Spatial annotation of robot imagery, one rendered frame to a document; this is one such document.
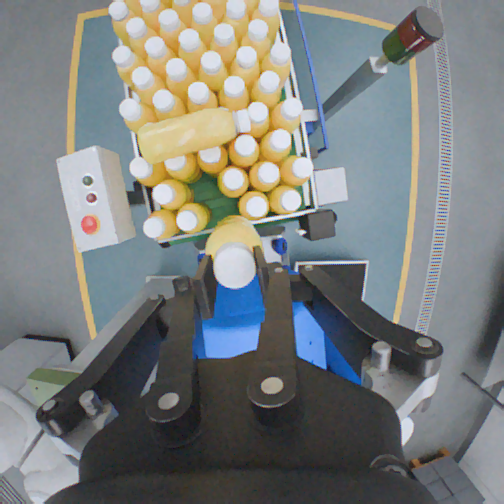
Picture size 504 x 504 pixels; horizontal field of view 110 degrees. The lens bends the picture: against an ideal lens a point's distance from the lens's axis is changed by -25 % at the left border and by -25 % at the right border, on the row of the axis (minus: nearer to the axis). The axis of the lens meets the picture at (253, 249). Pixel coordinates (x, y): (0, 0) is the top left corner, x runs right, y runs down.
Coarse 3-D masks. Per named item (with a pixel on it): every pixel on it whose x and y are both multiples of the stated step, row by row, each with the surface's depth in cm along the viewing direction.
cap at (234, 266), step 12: (228, 252) 21; (240, 252) 21; (216, 264) 21; (228, 264) 21; (240, 264) 21; (252, 264) 21; (216, 276) 21; (228, 276) 21; (240, 276) 21; (252, 276) 21
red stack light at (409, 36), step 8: (408, 16) 26; (400, 24) 28; (408, 24) 26; (400, 32) 29; (408, 32) 27; (416, 32) 26; (400, 40) 30; (408, 40) 29; (416, 40) 27; (424, 40) 27; (408, 48) 30; (416, 48) 29; (424, 48) 29
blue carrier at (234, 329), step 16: (256, 272) 61; (288, 272) 56; (224, 288) 54; (240, 288) 52; (256, 288) 50; (224, 304) 45; (240, 304) 44; (256, 304) 43; (208, 320) 40; (224, 320) 39; (240, 320) 38; (256, 320) 37; (304, 320) 39; (208, 336) 38; (224, 336) 36; (240, 336) 36; (256, 336) 36; (304, 336) 39; (320, 336) 44; (208, 352) 39; (224, 352) 37; (240, 352) 36; (304, 352) 39; (320, 352) 44
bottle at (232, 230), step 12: (228, 216) 37; (240, 216) 37; (216, 228) 28; (228, 228) 25; (240, 228) 25; (252, 228) 28; (216, 240) 24; (228, 240) 24; (240, 240) 24; (252, 240) 24; (216, 252) 23; (252, 252) 23
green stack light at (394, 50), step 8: (392, 32) 31; (384, 40) 33; (392, 40) 31; (384, 48) 34; (392, 48) 32; (400, 48) 31; (392, 56) 34; (400, 56) 32; (408, 56) 32; (400, 64) 35
